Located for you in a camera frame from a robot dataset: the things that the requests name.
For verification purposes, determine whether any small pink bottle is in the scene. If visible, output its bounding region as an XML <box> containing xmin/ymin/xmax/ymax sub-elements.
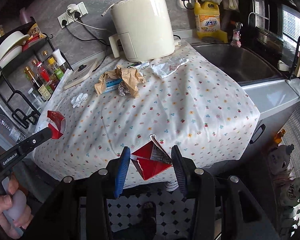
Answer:
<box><xmin>231</xmin><ymin>22</ymin><xmax>243</xmax><ymax>48</ymax></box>

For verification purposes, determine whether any white wall socket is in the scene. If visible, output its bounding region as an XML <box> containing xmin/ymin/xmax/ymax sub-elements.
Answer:
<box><xmin>58</xmin><ymin>14</ymin><xmax>73</xmax><ymax>29</ymax></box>
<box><xmin>67</xmin><ymin>2</ymin><xmax>88</xmax><ymax>18</ymax></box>

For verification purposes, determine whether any white printed bag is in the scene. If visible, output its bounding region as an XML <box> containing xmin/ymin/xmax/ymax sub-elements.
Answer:
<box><xmin>267</xmin><ymin>144</ymin><xmax>295</xmax><ymax>176</ymax></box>

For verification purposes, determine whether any yellow snack packet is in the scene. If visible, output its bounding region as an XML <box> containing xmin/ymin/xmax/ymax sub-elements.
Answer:
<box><xmin>27</xmin><ymin>23</ymin><xmax>47</xmax><ymax>39</ymax></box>

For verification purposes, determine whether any white plate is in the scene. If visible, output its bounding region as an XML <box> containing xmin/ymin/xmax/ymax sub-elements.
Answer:
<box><xmin>0</xmin><ymin>45</ymin><xmax>23</xmax><ymax>68</ymax></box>

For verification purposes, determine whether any white charging cable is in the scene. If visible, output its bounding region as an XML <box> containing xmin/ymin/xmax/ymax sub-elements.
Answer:
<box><xmin>69</xmin><ymin>0</ymin><xmax>163</xmax><ymax>30</ymax></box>

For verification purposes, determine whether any green silver wrapper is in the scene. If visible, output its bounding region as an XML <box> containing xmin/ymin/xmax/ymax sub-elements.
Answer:
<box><xmin>127</xmin><ymin>61</ymin><xmax>150</xmax><ymax>70</ymax></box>

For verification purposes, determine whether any window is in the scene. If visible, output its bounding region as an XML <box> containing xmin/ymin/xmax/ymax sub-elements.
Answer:
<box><xmin>281</xmin><ymin>4</ymin><xmax>300</xmax><ymax>41</ymax></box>

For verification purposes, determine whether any brown paper bag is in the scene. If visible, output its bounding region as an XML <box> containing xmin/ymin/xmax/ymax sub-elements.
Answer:
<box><xmin>94</xmin><ymin>65</ymin><xmax>147</xmax><ymax>98</ymax></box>

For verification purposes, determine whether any blue white medicine box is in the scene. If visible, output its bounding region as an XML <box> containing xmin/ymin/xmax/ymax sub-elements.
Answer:
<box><xmin>101</xmin><ymin>78</ymin><xmax>124</xmax><ymax>94</ymax></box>

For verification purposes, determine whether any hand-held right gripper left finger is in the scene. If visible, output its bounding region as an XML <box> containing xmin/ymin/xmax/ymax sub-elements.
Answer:
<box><xmin>22</xmin><ymin>146</ymin><xmax>131</xmax><ymax>240</ymax></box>

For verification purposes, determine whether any white plastic wrapper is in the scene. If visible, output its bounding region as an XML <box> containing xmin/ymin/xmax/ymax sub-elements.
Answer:
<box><xmin>150</xmin><ymin>56</ymin><xmax>190</xmax><ymax>78</ymax></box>

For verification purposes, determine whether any black wire dish rack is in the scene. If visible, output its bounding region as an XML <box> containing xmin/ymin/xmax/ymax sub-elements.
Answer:
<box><xmin>0</xmin><ymin>17</ymin><xmax>74</xmax><ymax>128</ymax></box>

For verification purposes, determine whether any cream flat appliance black knob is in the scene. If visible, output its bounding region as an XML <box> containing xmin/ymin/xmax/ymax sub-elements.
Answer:
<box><xmin>62</xmin><ymin>58</ymin><xmax>98</xmax><ymax>90</ymax></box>

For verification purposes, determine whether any torn red paper carton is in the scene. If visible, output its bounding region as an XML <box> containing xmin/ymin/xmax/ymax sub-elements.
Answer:
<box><xmin>47</xmin><ymin>110</ymin><xmax>67</xmax><ymax>140</ymax></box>

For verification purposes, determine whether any clear glass bottle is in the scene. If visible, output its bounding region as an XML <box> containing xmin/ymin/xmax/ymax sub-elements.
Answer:
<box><xmin>27</xmin><ymin>87</ymin><xmax>45</xmax><ymax>111</ymax></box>

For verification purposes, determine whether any white seasoning grinder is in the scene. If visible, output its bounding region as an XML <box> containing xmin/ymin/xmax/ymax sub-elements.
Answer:
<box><xmin>52</xmin><ymin>49</ymin><xmax>68</xmax><ymax>73</ymax></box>

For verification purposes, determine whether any white bowl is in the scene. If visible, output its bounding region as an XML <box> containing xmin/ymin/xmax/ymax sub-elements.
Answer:
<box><xmin>0</xmin><ymin>31</ymin><xmax>30</xmax><ymax>64</ymax></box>

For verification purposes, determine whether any foil ball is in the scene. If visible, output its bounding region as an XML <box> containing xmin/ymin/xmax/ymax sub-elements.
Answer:
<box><xmin>118</xmin><ymin>84</ymin><xmax>130</xmax><ymax>97</ymax></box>

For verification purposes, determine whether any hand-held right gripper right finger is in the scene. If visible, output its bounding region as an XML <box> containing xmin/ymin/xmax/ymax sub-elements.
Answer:
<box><xmin>170</xmin><ymin>145</ymin><xmax>280</xmax><ymax>240</ymax></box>

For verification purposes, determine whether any yellow dish soap bottle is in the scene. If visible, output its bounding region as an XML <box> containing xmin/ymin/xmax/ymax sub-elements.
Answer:
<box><xmin>193</xmin><ymin>0</ymin><xmax>221</xmax><ymax>40</ymax></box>

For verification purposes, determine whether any red label bottle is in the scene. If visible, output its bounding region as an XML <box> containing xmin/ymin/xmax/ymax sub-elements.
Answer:
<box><xmin>36</xmin><ymin>61</ymin><xmax>60</xmax><ymax>91</ymax></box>

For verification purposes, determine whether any black power cable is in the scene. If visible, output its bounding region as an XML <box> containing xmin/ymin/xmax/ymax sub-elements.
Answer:
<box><xmin>62</xmin><ymin>21</ymin><xmax>108</xmax><ymax>67</ymax></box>
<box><xmin>75</xmin><ymin>11</ymin><xmax>109</xmax><ymax>55</ymax></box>

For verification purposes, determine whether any stainless steel sink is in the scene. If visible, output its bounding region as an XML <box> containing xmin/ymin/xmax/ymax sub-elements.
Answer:
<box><xmin>191</xmin><ymin>42</ymin><xmax>285</xmax><ymax>84</ymax></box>

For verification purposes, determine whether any black cabinet handle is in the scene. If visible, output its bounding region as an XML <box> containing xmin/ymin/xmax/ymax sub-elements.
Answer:
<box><xmin>249</xmin><ymin>124</ymin><xmax>266</xmax><ymax>145</ymax></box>

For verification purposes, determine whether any dark sauce bottle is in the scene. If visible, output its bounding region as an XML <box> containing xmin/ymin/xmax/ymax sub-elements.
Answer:
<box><xmin>24</xmin><ymin>66</ymin><xmax>50</xmax><ymax>101</ymax></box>

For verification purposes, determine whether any cream air fryer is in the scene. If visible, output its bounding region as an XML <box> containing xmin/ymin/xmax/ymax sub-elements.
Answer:
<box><xmin>108</xmin><ymin>0</ymin><xmax>177</xmax><ymax>62</ymax></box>

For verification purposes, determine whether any clear plastic water bottle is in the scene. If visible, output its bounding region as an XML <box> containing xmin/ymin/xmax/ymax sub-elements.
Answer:
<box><xmin>0</xmin><ymin>111</ymin><xmax>28</xmax><ymax>143</ymax></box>

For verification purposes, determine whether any person's foot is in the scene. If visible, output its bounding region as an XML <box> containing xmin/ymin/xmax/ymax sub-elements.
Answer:
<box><xmin>139</xmin><ymin>201</ymin><xmax>157</xmax><ymax>240</ymax></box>

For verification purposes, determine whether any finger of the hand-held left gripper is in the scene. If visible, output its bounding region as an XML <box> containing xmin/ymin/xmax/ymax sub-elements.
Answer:
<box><xmin>19</xmin><ymin>129</ymin><xmax>53</xmax><ymax>156</ymax></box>

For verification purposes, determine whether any floral white tablecloth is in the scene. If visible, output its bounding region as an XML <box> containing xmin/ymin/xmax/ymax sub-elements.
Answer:
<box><xmin>31</xmin><ymin>40</ymin><xmax>262</xmax><ymax>189</ymax></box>

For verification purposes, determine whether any white tissue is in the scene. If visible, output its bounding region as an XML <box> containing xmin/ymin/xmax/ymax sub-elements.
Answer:
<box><xmin>70</xmin><ymin>93</ymin><xmax>88</xmax><ymax>108</ymax></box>

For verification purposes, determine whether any white kitchen cabinet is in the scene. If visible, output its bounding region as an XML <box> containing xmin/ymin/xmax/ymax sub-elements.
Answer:
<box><xmin>210</xmin><ymin>80</ymin><xmax>300</xmax><ymax>174</ymax></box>

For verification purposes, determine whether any red paper carton white label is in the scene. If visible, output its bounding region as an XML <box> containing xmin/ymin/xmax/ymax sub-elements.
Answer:
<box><xmin>130</xmin><ymin>134</ymin><xmax>174</xmax><ymax>181</ymax></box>

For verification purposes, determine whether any orange plastic item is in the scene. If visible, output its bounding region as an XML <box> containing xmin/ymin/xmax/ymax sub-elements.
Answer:
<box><xmin>274</xmin><ymin>129</ymin><xmax>287</xmax><ymax>144</ymax></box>

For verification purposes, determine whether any yellow cap oil bottle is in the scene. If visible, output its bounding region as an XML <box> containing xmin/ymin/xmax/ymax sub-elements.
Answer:
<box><xmin>42</xmin><ymin>51</ymin><xmax>65</xmax><ymax>81</ymax></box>

